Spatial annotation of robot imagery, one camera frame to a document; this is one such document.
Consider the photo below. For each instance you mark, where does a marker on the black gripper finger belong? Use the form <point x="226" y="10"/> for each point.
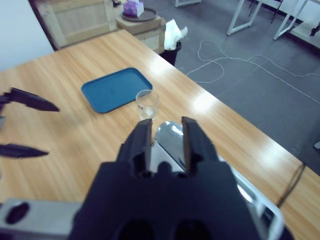
<point x="197" y="142"/>
<point x="137" y="145"/>

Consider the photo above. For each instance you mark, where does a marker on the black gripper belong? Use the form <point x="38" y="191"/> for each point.
<point x="1" y="121"/>

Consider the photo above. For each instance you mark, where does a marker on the white capsule coffee machine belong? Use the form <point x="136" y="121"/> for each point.
<point x="170" y="145"/>

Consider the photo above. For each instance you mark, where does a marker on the clear glass cup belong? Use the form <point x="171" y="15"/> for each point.
<point x="147" y="110"/>

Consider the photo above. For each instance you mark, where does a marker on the teal plastic tray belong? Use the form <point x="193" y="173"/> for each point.
<point x="112" y="90"/>

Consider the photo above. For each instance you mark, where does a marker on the black waste bin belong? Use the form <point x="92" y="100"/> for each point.
<point x="172" y="56"/>

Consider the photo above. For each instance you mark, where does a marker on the white plastic bag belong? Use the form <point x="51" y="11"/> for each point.
<point x="172" y="33"/>

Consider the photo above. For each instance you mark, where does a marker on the cardboard box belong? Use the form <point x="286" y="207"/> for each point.
<point x="147" y="32"/>

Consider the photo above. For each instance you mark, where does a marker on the wooden slat crate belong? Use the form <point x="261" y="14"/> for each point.
<point x="80" y="20"/>

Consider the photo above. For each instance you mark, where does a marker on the round dark serving tray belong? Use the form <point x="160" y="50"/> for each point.
<point x="148" y="15"/>

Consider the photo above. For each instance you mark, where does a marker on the purple tissue pack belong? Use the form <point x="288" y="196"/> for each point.
<point x="133" y="8"/>

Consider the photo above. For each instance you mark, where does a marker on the white desk frame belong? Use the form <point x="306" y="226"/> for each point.
<point x="233" y="25"/>
<point x="282" y="27"/>

